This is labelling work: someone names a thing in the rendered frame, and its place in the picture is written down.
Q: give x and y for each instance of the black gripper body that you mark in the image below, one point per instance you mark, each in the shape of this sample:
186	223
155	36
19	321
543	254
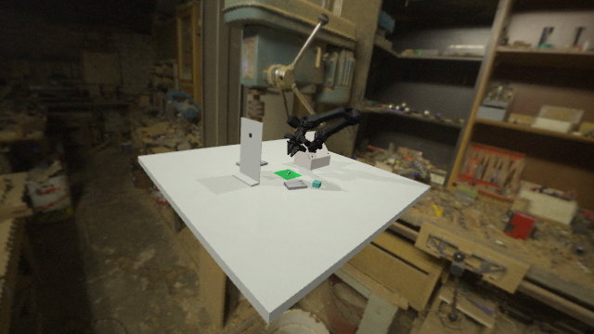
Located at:
296	141

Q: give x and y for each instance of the green square zone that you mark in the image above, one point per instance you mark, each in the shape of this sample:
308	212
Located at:
289	176

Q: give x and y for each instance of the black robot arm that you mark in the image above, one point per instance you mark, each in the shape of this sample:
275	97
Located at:
350	117

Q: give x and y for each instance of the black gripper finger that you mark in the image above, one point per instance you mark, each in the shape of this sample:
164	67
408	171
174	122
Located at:
294	150
291	145

